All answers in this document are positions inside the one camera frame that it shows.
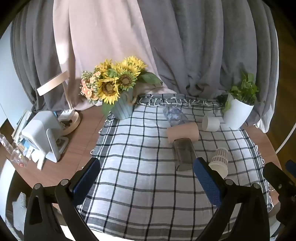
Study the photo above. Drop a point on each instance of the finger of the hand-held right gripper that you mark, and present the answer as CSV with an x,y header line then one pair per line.
x,y
278,183
291,165

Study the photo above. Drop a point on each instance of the checked grey white tablecloth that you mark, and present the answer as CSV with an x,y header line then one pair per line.
x,y
143,185

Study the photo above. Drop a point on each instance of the clear plastic container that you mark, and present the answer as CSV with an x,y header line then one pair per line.
x,y
12,153

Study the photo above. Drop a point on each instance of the sunflower bouquet with pink flowers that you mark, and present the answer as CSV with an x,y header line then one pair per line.
x,y
111,81

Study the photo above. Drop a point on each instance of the plain white cup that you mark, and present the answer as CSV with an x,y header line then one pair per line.
x,y
211,123

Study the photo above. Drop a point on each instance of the dark transparent cup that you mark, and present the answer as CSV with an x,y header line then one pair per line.
x,y
183,153

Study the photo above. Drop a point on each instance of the white desk lamp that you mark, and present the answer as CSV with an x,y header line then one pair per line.
x,y
69,120

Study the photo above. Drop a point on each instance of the dotted white paper cup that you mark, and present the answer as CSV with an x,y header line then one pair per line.
x,y
219,160

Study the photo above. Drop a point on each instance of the stack of books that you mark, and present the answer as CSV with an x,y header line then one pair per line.
x,y
19,129

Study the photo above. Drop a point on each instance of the white tabletop device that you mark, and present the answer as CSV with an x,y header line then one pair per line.
x,y
38,134

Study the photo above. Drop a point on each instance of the green leafy plant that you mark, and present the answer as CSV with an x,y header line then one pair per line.
x,y
246,89

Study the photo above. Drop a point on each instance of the grey curtain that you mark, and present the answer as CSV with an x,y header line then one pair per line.
x,y
34,58
203,46

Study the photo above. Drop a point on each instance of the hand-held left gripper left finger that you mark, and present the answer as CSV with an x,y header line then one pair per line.
x,y
86,178

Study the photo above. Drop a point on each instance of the white plant pot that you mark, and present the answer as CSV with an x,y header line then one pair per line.
x,y
237,113

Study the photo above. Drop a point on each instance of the pink paper cup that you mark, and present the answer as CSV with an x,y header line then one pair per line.
x,y
183,133

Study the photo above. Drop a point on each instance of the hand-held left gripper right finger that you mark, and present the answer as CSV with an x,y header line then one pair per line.
x,y
205,178

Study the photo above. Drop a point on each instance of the ribbed blue vase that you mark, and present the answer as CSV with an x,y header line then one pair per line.
x,y
123,106

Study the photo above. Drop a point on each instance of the pink curtain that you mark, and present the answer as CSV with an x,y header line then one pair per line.
x,y
101,34

